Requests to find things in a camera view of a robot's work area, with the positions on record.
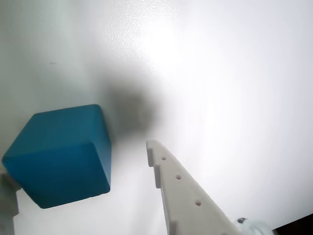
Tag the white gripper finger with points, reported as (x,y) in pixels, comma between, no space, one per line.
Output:
(185,195)
(7,210)

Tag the blue cube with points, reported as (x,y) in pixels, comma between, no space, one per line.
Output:
(58,156)

